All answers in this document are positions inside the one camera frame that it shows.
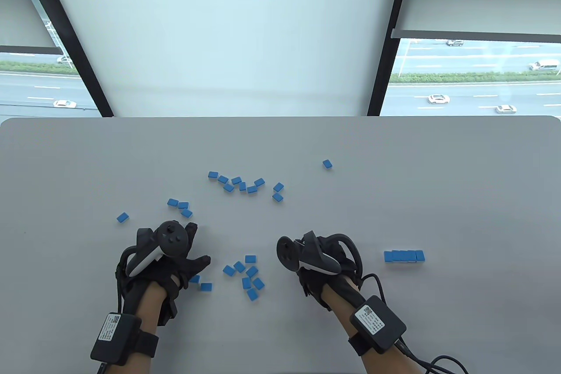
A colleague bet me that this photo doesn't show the person's right hand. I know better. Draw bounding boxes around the person's right hand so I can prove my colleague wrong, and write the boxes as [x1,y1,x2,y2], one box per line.
[297,236,362,312]

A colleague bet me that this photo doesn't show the person's left hand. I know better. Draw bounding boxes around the person's left hand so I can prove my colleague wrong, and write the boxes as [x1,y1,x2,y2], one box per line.
[116,221,212,328]

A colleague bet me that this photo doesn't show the blue mahjong tiles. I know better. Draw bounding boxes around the blue mahjong tiles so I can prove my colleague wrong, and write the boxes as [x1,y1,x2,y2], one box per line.
[117,159,333,301]

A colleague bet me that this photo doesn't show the blue mahjong tile wall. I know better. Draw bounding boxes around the blue mahjong tile wall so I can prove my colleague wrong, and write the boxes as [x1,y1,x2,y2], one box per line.
[384,250,425,263]

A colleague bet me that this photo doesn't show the person's left forearm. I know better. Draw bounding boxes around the person's left forearm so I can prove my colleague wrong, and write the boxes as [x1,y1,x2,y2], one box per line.
[107,284,169,374]

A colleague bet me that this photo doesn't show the black white handheld controller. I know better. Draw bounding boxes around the black white handheld controller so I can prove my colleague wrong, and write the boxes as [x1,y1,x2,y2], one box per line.
[277,231,362,290]
[127,221,190,278]

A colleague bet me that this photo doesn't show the wide white roller blind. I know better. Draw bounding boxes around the wide white roller blind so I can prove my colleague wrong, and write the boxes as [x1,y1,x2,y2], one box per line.
[39,0,404,117]

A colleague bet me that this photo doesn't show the black window frame pillar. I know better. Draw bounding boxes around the black window frame pillar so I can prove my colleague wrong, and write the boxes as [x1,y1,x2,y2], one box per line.
[18,0,115,118]
[367,0,416,117]

